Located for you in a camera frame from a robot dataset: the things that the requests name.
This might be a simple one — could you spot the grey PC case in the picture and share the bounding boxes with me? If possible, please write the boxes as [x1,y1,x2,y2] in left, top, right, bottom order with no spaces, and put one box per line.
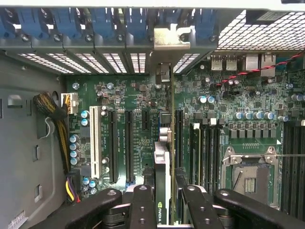
[0,0,305,229]

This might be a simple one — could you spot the metal CPU socket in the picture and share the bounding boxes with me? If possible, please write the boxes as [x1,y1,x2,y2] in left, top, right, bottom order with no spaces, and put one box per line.
[221,145,280,208]

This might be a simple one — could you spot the black RAM slot bank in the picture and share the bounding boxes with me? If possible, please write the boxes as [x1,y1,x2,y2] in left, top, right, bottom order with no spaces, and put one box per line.
[189,118,221,194]
[281,120,305,219]

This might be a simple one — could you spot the blue card retention clip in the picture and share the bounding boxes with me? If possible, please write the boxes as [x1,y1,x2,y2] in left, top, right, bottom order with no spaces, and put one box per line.
[125,8,150,40]
[50,8,78,39]
[16,8,41,39]
[90,8,115,39]
[194,9,217,40]

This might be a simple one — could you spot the short black expansion slot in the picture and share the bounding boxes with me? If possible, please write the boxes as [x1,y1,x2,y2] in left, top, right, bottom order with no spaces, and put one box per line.
[142,110,151,131]

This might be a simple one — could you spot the long black expansion slot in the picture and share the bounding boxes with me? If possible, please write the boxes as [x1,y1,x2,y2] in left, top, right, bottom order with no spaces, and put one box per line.
[174,109,184,169]
[109,109,119,184]
[124,110,135,184]

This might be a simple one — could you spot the yellow black braided power cable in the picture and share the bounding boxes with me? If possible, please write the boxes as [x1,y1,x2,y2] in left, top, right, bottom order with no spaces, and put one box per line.
[32,92,81,203]

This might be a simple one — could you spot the white label sticker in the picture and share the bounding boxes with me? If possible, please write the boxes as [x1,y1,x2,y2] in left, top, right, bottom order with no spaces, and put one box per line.
[7,209,27,229]

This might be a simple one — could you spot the red black twisted wire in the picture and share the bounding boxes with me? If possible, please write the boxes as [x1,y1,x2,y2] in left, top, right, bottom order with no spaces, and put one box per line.
[215,49,305,87]

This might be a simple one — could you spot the white power connector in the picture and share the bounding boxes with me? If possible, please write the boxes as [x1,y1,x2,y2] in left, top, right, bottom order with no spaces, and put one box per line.
[61,92,79,115]

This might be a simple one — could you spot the thin metal locking lever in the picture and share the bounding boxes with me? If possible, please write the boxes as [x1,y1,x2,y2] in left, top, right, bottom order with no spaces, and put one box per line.
[274,153,305,158]

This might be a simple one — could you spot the silver Ethernet port block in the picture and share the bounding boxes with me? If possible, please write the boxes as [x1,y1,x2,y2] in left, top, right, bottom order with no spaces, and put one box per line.
[260,53,277,77]

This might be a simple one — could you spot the silver USB port block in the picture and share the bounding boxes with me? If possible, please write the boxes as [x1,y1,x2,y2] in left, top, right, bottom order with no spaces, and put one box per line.
[224,54,238,71]
[210,54,224,71]

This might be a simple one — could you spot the white PCI expansion slot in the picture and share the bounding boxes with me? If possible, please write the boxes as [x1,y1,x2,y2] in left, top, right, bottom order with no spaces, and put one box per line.
[89,105,100,179]

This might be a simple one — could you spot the green motherboard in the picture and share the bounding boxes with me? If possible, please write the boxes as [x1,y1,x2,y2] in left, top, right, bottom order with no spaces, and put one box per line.
[64,54,305,215]

